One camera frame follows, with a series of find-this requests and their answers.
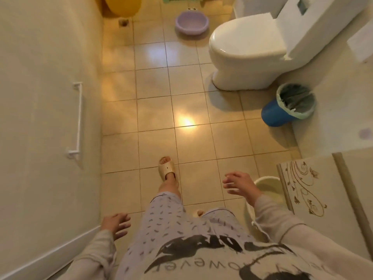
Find person's right hand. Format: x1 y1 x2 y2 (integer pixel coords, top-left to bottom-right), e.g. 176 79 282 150
222 171 261 205

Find person's left hand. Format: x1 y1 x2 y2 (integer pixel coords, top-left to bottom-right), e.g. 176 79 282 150
100 213 132 241

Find person's right forearm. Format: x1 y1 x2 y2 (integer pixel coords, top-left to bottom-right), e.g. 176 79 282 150
252 194 330 254

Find person's left forearm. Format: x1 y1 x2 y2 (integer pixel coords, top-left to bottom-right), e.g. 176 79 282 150
57 230 118 280

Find white plastic bucket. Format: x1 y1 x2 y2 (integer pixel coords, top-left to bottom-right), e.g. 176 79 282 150
244 176 289 234

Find grey patterned pyjama pants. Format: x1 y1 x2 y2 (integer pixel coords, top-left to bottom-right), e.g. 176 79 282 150
115 192 263 280

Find person's left leg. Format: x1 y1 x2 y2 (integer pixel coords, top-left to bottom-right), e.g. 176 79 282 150
158 174 181 199

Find white shirt with black print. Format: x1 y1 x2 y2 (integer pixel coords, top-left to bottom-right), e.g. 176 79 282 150
143 233 373 280

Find blue plastic trash bin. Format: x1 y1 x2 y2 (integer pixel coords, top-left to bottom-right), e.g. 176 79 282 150
261 83 317 127

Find beige cabinet with floral print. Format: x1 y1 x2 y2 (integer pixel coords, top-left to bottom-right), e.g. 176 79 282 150
276 147 373 261

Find pale green bin liner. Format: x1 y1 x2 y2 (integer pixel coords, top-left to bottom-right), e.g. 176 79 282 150
276 83 317 120

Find white ceramic toilet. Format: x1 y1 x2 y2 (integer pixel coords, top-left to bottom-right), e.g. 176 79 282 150
209 0 372 91

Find purple plastic basin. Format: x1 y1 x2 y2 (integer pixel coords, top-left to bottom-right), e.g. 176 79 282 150
175 8 210 36

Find yellow plastic tub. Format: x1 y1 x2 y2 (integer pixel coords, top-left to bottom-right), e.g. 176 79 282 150
100 0 142 18

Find white wall towel bar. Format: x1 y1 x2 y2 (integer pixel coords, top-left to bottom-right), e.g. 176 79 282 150
65 81 84 161

